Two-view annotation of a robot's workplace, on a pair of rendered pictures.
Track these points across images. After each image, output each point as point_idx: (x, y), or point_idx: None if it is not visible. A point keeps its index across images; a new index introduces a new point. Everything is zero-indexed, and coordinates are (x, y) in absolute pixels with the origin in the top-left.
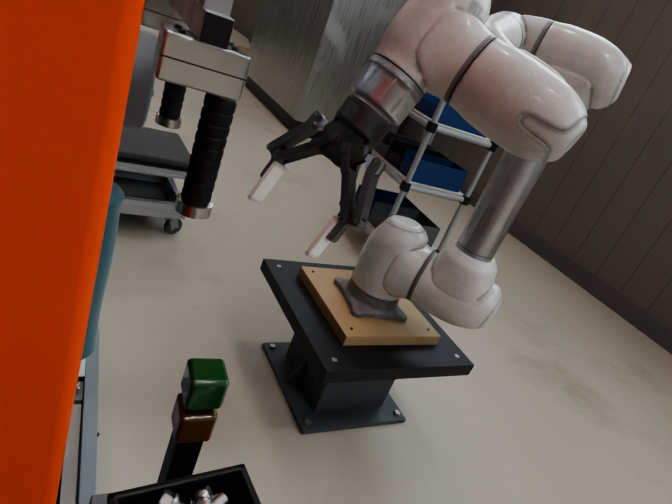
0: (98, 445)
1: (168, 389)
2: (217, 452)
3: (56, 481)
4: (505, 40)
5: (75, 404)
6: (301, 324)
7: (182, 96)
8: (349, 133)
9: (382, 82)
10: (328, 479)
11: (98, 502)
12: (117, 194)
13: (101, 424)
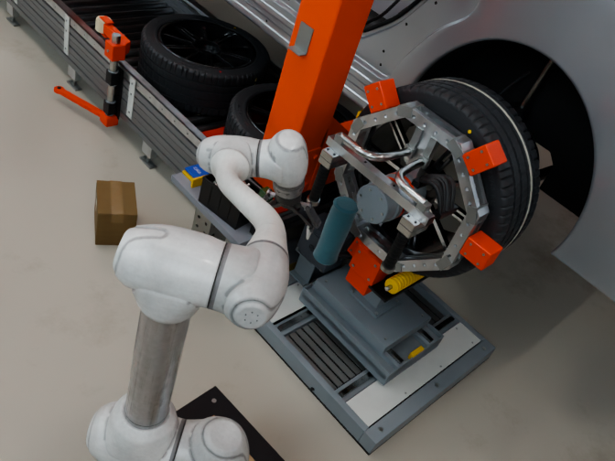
0: (307, 391)
1: (304, 448)
2: (246, 417)
3: (267, 122)
4: (255, 195)
5: (333, 389)
6: (252, 425)
7: (388, 253)
8: None
9: None
10: None
11: None
12: (336, 203)
13: (316, 403)
